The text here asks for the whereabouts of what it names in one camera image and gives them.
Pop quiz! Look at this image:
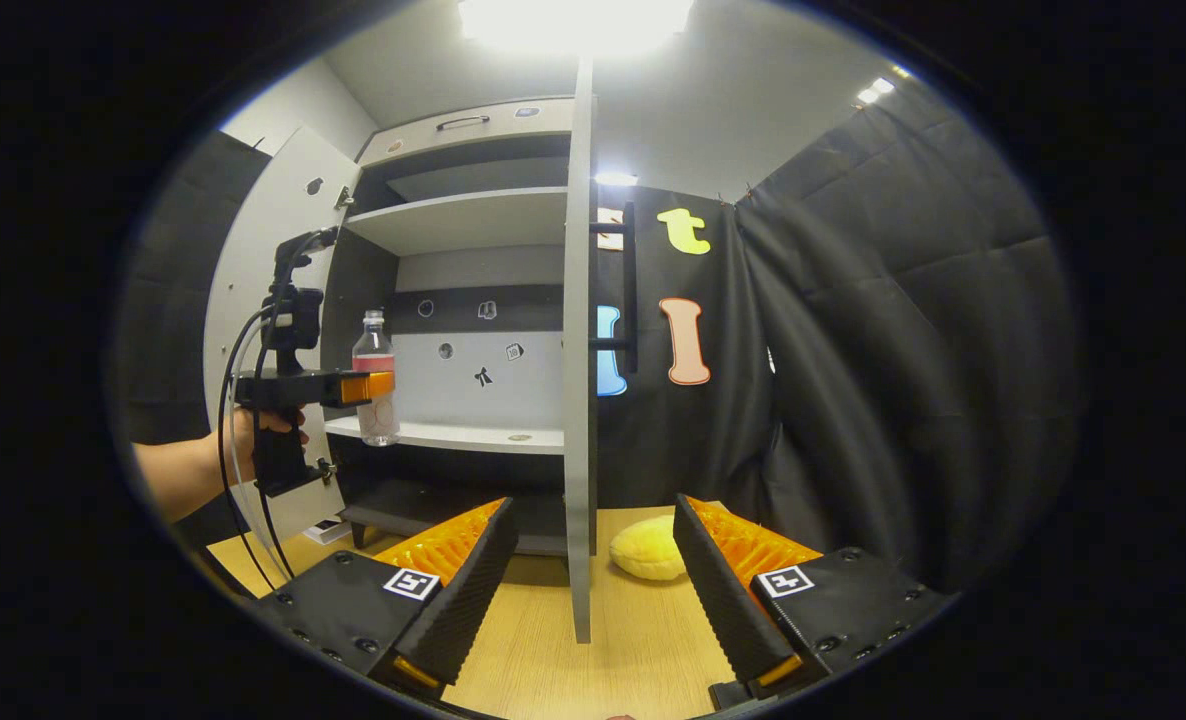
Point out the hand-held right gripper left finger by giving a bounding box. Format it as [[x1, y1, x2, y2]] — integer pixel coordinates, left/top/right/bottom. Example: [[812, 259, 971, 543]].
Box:
[[253, 497, 519, 701]]

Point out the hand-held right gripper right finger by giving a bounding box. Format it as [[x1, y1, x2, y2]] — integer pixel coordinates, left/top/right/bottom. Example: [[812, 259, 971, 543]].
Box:
[[673, 494, 959, 706]]

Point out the clear bottle with pink label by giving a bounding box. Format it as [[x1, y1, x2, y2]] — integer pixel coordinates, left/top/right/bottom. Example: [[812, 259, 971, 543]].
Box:
[[352, 310, 401, 447]]

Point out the grey cabinet door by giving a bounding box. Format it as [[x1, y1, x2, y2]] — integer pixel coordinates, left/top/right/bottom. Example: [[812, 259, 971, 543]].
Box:
[[563, 55, 640, 644], [203, 127, 362, 546]]

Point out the grey cabinet with shelves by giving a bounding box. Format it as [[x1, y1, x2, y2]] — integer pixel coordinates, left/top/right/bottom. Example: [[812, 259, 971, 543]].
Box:
[[318, 97, 579, 556]]

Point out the yellow round plush cushion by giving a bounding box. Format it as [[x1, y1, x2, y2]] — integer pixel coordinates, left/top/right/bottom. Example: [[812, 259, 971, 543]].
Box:
[[609, 514, 689, 582]]

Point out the black backdrop cloth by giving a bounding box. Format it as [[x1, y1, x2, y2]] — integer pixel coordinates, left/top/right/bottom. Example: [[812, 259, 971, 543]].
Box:
[[593, 75, 1089, 601], [113, 130, 274, 546]]

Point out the large ceiling light panel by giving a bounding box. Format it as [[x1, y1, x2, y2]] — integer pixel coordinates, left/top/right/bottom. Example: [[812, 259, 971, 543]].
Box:
[[456, 0, 696, 56]]

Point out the black cable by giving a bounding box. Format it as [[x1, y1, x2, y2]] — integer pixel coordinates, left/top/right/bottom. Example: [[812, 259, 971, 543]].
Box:
[[215, 308, 299, 593]]

